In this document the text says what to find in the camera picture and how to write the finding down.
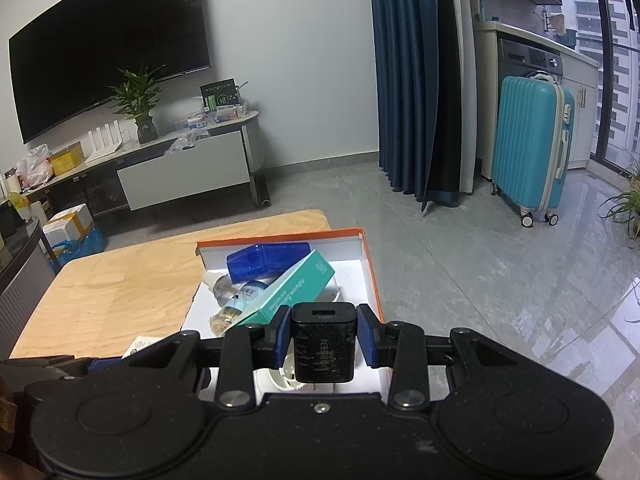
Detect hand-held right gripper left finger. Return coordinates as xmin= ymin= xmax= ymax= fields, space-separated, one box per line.
xmin=100 ymin=305 xmax=293 ymax=408

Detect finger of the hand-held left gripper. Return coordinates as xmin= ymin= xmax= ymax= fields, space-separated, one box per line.
xmin=0 ymin=354 xmax=124 ymax=386

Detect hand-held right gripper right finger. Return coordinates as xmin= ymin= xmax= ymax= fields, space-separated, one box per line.
xmin=356 ymin=304 xmax=551 ymax=409

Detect white plug-in heater green leaf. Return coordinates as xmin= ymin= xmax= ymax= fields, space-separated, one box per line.
xmin=267 ymin=355 xmax=306 ymax=393

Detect black charger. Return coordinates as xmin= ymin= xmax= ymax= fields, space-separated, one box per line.
xmin=290 ymin=302 xmax=360 ymax=386

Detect small white carton box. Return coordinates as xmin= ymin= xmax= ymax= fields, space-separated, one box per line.
xmin=121 ymin=335 xmax=168 ymax=361

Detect glass jar light blue lid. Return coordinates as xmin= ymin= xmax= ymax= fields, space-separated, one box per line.
xmin=209 ymin=280 xmax=271 ymax=336

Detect teal carton box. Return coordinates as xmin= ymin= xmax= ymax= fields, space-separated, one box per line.
xmin=227 ymin=249 xmax=336 ymax=333

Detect plain white plug-in heater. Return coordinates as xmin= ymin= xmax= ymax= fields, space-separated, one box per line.
xmin=320 ymin=280 xmax=342 ymax=312

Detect orange cardboard box white inside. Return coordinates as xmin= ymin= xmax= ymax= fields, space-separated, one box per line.
xmin=182 ymin=227 xmax=393 ymax=396

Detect blue tin box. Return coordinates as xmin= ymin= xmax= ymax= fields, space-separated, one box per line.
xmin=226 ymin=241 xmax=313 ymax=281

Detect clear glass refill bottle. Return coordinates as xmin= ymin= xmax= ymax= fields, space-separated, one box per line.
xmin=202 ymin=272 xmax=236 ymax=306

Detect dark round table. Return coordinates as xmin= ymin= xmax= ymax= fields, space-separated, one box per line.
xmin=0 ymin=217 xmax=56 ymax=361

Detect blue wrapped packs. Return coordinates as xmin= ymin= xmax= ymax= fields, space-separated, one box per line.
xmin=47 ymin=227 xmax=108 ymax=266

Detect brown cardboard box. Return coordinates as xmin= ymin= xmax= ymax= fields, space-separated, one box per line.
xmin=42 ymin=203 xmax=96 ymax=248

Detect white television cabinet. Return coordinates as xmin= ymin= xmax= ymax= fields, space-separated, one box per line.
xmin=20 ymin=110 xmax=273 ymax=216

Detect yellow box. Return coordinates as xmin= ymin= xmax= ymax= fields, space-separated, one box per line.
xmin=50 ymin=141 xmax=86 ymax=176

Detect white plastic bag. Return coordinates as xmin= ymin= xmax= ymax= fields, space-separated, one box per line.
xmin=16 ymin=144 xmax=55 ymax=186

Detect clear plastic bags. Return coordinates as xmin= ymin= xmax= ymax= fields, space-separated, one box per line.
xmin=165 ymin=127 xmax=211 ymax=156

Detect white router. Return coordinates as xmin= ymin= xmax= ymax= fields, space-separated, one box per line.
xmin=87 ymin=120 xmax=126 ymax=156

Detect pile of small boxes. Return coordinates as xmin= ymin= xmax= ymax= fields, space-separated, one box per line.
xmin=175 ymin=102 xmax=251 ymax=128

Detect black green display box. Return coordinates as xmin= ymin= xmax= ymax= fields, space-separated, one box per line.
xmin=200 ymin=78 xmax=240 ymax=111

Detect teal suitcase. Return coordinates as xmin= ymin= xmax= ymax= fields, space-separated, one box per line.
xmin=491 ymin=72 xmax=576 ymax=227

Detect blue curtain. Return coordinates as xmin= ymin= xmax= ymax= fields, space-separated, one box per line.
xmin=367 ymin=0 xmax=476 ymax=216

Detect potted plant in dark vase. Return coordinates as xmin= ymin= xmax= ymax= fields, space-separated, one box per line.
xmin=107 ymin=63 xmax=166 ymax=145

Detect thin-leaf potted plant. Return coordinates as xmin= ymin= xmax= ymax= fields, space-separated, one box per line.
xmin=597 ymin=160 xmax=640 ymax=251

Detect white counter cabinet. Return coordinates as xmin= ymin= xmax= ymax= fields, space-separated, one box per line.
xmin=472 ymin=20 xmax=601 ymax=181

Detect black television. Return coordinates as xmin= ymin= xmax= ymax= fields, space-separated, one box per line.
xmin=8 ymin=0 xmax=211 ymax=145

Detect washing machine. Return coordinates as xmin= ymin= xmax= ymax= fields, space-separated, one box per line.
xmin=497 ymin=37 xmax=565 ymax=96

